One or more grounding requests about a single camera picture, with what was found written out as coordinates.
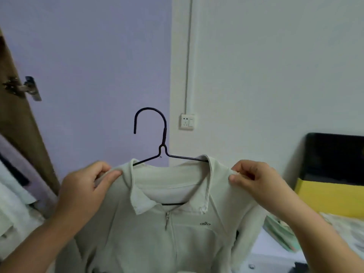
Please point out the person's right hand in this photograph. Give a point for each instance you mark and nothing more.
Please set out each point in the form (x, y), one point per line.
(264, 184)

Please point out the person's left hand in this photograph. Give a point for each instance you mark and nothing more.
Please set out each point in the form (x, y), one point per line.
(82, 193)

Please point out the row of clothes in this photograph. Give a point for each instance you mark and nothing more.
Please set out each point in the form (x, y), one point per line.
(14, 210)

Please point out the light green zip sweatshirt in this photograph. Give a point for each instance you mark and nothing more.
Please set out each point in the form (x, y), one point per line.
(159, 241)

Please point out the lilac wardrobe door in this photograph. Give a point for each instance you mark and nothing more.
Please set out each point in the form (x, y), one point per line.
(85, 68)

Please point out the person's left forearm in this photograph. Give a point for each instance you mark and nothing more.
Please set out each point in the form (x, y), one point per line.
(37, 247)

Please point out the person's right forearm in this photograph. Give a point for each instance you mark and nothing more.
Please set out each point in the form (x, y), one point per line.
(321, 241)

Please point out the pale green plastic bag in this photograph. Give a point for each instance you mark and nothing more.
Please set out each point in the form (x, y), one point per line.
(281, 233)

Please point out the white nightstand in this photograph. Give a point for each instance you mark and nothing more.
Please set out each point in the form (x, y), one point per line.
(270, 254)

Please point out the yellow black bed headboard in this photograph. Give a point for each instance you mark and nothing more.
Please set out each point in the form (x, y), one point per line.
(332, 156)

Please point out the white wall socket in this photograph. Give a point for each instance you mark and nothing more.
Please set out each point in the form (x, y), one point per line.
(187, 121)

